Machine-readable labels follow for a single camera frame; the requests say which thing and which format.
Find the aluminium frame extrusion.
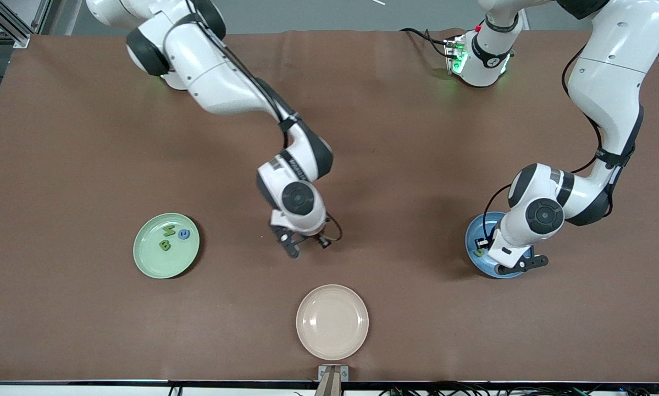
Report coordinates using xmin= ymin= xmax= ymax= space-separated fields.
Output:
xmin=0 ymin=0 xmax=49 ymax=47

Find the black base cable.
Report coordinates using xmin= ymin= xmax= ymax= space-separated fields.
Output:
xmin=400 ymin=27 xmax=452 ymax=57

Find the beige plastic plate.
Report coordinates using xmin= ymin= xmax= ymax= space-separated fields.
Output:
xmin=296 ymin=284 xmax=369 ymax=361

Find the black cable bundle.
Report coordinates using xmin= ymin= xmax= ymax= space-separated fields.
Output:
xmin=379 ymin=382 xmax=659 ymax=396

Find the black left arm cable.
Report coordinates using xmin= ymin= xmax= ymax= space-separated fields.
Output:
xmin=483 ymin=47 xmax=605 ymax=240

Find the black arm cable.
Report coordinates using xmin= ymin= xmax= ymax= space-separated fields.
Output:
xmin=197 ymin=16 xmax=343 ymax=244
xmin=483 ymin=47 xmax=605 ymax=240

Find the blue plastic plate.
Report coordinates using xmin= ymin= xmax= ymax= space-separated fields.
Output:
xmin=465 ymin=212 xmax=528 ymax=279

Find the brown table mat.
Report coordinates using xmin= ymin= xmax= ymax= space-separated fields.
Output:
xmin=0 ymin=29 xmax=659 ymax=383

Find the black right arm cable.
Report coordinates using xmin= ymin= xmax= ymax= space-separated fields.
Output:
xmin=197 ymin=16 xmax=343 ymax=244

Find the green plastic plate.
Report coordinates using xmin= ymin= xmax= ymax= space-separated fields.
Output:
xmin=133 ymin=213 xmax=201 ymax=279

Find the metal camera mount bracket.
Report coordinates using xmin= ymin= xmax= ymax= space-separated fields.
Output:
xmin=318 ymin=365 xmax=350 ymax=396

